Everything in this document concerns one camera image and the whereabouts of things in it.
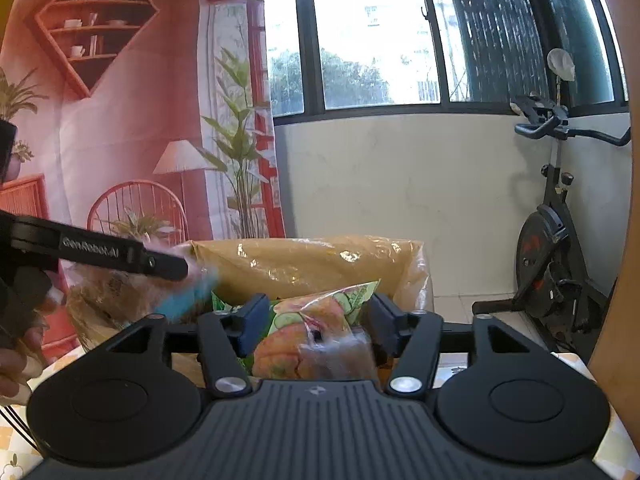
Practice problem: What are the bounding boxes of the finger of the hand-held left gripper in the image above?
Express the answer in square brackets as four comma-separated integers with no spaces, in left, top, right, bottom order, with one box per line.
[9,214,190,282]

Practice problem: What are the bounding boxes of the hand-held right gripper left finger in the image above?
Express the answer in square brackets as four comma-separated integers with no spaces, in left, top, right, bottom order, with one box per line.
[106,294,273,399]

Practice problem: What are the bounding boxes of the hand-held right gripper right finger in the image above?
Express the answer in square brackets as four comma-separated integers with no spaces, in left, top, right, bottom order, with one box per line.
[362,292,544,397]

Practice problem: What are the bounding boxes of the green orange snack bag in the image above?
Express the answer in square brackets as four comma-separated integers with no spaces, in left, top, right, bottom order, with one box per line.
[212,280,397,382]

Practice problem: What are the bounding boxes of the blue snack packet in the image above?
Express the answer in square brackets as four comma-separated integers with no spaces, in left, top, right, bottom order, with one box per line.
[149,255,222,322]

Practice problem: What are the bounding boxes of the cardboard box with plastic liner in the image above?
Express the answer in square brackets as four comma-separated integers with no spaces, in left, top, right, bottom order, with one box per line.
[66,234,434,382]

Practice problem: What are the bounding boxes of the person's left hand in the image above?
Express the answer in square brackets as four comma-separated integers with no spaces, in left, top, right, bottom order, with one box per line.
[0,280,68,402]

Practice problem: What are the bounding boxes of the black exercise bike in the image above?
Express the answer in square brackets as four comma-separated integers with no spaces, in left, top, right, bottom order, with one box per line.
[472,92,633,357]

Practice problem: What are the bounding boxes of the curved orange wooden board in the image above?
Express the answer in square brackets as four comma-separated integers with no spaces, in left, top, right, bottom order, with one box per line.
[586,0,640,462]

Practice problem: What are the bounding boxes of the yellow checked tablecloth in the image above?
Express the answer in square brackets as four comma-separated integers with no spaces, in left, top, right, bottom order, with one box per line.
[0,349,640,480]

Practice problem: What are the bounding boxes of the dark framed window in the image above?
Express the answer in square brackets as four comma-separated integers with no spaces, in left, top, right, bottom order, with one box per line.
[200,0,632,122]

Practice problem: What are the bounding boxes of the white plastic bag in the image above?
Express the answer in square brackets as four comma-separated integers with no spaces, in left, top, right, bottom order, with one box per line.
[547,48,576,82]

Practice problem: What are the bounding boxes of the printed wall poster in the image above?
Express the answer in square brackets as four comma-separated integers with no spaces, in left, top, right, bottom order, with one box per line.
[0,0,287,363]

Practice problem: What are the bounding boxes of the black cables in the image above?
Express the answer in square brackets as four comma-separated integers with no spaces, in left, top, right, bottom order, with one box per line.
[0,404,42,457]

